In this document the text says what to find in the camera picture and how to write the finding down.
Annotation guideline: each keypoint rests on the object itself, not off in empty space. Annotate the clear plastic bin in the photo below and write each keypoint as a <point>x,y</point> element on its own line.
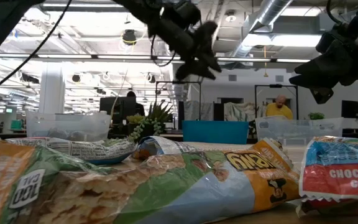
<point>82,123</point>
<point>291,133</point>

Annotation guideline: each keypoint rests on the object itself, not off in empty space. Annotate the person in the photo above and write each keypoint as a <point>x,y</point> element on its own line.
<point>279,110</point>
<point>131,94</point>

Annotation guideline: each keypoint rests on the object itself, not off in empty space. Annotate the long ceiling light strip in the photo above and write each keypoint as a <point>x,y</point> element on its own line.
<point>120,57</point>

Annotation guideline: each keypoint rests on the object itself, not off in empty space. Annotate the small green plant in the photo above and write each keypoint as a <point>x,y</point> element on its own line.
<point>315,116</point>

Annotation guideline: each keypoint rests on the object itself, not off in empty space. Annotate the white pillar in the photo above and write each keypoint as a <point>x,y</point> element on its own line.
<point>51,93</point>

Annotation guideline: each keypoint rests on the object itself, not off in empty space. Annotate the red chocolate chip granola bar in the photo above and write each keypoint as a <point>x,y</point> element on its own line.
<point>337,177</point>

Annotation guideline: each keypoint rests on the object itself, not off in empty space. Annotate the granola bar with nutrition label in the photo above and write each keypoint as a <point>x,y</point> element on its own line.
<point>82,151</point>

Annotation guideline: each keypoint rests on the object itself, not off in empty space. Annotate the black metal frame stand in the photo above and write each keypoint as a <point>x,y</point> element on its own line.
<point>275,86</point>

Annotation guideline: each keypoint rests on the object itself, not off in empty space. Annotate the blue orange granola bar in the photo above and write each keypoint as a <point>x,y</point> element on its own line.
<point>79,136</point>

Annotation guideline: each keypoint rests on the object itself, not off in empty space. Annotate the black ceiling device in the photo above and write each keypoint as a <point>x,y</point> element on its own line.
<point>129,36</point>

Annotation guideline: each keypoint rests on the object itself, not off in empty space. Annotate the grey cloth cover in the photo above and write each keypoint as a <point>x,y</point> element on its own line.
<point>197,109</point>
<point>241,112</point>

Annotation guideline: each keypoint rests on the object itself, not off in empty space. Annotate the green orange Chewy granola bar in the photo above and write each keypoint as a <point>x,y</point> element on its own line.
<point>166,186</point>

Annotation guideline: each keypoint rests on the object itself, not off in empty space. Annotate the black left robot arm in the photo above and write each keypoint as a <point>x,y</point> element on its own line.
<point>2,21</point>

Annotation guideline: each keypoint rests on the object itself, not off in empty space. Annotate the blue plastic bin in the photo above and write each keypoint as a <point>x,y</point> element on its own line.
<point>214,132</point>

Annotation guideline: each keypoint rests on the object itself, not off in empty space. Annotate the small black monitor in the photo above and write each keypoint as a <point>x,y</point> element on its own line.
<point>350,109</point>

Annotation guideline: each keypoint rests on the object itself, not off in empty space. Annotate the blue wrapper granola bar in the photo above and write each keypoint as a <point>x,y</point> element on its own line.
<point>56,134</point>

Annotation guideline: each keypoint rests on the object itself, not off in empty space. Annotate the rectangular ceiling light panel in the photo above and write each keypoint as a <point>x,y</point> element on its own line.
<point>284,40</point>

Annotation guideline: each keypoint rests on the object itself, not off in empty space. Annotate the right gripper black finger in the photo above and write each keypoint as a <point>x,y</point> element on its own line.
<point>315,82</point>
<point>319,69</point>

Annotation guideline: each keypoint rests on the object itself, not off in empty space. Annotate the blue white granola bar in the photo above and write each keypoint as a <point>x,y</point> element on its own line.
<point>160,144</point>

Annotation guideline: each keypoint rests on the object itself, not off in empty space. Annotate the black computer monitor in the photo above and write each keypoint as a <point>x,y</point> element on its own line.
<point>117,107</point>

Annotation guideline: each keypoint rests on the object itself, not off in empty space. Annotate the potted succulent plant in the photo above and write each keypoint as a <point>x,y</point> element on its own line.
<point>155,116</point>

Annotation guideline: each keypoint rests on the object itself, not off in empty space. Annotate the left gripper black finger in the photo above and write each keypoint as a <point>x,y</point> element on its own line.
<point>209,60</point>
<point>197,71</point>

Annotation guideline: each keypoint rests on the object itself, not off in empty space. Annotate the teal box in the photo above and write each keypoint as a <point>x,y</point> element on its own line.
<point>16,124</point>

